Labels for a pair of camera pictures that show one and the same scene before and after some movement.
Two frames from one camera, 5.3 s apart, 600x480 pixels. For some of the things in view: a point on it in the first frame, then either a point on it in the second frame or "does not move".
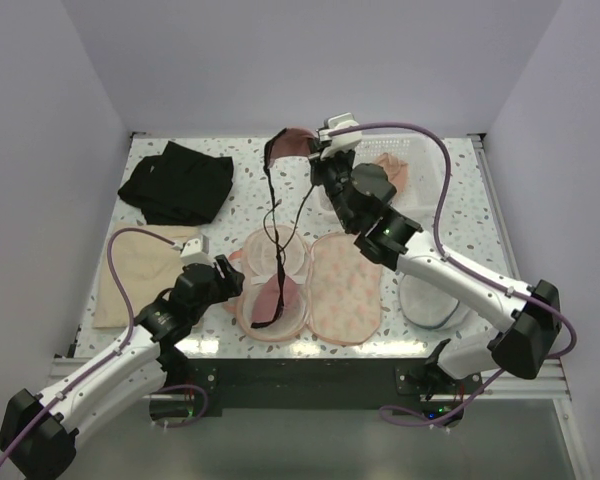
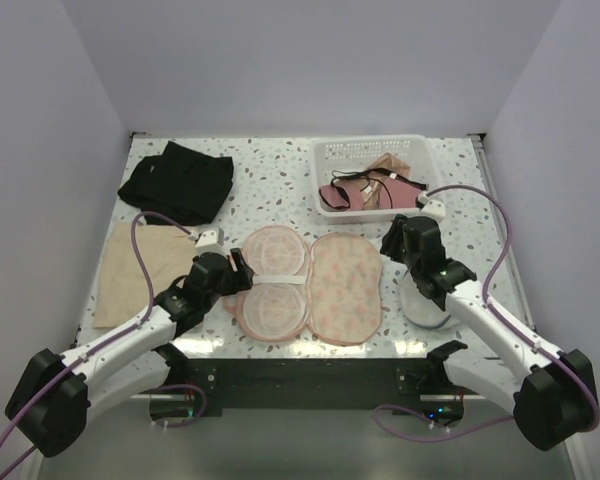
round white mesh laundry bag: x=427 y=306 does not move
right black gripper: x=318 y=164 to x=391 y=238
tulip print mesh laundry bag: x=328 y=283 does not move
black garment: x=179 y=187 does not move
